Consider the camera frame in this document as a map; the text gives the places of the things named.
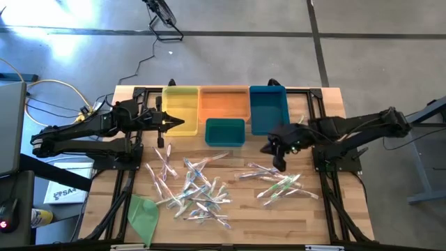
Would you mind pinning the dark blue floor bar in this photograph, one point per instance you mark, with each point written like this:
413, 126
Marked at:
17, 77

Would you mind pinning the black floor fan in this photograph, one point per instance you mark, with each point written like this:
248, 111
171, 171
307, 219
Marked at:
163, 12

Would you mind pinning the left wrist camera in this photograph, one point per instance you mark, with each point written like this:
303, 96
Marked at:
126, 108

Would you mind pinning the black desk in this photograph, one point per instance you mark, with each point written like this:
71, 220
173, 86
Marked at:
26, 188

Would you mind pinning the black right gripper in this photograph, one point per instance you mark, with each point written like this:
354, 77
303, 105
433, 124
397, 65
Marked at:
278, 153

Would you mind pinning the purple bristle wrapped toothbrush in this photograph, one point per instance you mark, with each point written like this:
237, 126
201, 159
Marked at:
200, 218

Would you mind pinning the yellow spray can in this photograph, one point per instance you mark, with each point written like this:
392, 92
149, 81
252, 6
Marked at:
42, 218

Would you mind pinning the white label strip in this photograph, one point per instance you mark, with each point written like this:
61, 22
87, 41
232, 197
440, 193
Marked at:
324, 248
127, 247

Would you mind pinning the green cloth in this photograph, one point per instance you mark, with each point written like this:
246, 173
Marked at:
143, 216

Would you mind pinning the blue white wrapped toothbrush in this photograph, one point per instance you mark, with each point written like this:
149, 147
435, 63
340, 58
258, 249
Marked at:
188, 193

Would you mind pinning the black aluminium table frame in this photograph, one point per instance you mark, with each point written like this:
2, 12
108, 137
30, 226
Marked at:
138, 92
316, 93

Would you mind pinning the yellow plastic bin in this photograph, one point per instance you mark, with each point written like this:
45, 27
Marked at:
181, 104

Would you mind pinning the grey laptop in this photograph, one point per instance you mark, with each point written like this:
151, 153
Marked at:
12, 129

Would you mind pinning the grey desk leg frame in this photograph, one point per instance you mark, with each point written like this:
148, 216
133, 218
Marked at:
420, 164

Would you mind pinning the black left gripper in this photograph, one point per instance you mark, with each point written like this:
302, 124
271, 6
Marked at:
153, 120

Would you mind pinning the clear plastic wrapped toothbrush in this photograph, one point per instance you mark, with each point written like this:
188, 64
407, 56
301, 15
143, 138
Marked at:
308, 194

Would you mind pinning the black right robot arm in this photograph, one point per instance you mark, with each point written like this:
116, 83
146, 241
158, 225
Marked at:
362, 123

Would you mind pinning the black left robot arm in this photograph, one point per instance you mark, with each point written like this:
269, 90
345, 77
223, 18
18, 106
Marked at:
87, 123

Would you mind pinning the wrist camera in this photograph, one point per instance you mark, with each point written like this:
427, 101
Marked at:
291, 134
126, 108

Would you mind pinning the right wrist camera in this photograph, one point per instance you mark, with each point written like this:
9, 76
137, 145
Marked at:
291, 134

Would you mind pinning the white printed box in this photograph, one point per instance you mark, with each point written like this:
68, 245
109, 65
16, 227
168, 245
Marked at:
66, 193

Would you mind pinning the orange plastic bin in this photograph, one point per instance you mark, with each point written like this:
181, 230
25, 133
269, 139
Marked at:
224, 102

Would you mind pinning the black computer mouse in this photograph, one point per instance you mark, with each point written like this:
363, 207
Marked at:
8, 214

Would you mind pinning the small teal plastic bin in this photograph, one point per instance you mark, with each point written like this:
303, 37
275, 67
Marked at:
224, 132

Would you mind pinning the large blue plastic bin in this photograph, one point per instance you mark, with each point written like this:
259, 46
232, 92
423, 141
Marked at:
268, 108

